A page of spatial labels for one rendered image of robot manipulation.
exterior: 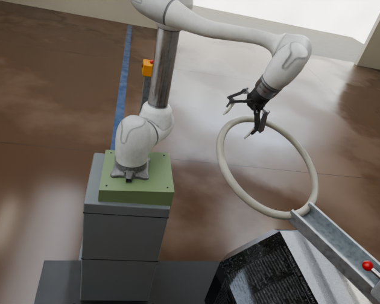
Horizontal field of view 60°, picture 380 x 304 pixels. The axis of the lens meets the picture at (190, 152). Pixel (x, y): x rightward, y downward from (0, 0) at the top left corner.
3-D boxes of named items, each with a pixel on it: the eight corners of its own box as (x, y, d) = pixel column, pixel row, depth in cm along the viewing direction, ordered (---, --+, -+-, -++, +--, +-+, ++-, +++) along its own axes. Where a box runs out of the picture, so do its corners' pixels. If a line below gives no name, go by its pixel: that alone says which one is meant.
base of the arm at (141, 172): (108, 182, 154) (108, 172, 151) (114, 156, 172) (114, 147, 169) (148, 185, 156) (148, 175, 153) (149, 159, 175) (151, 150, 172)
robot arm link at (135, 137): (107, 160, 159) (108, 119, 148) (129, 145, 173) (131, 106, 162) (136, 172, 154) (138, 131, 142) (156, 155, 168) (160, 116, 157)
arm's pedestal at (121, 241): (69, 310, 189) (69, 210, 144) (82, 240, 229) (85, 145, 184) (156, 310, 199) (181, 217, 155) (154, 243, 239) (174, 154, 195)
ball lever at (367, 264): (385, 282, 100) (391, 275, 98) (380, 286, 98) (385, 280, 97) (363, 263, 105) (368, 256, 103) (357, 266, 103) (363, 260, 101)
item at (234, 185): (335, 201, 143) (339, 198, 141) (255, 238, 116) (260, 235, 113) (275, 112, 161) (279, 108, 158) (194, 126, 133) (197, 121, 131)
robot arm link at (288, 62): (280, 96, 116) (291, 81, 125) (309, 64, 105) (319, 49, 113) (256, 77, 117) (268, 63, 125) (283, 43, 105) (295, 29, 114)
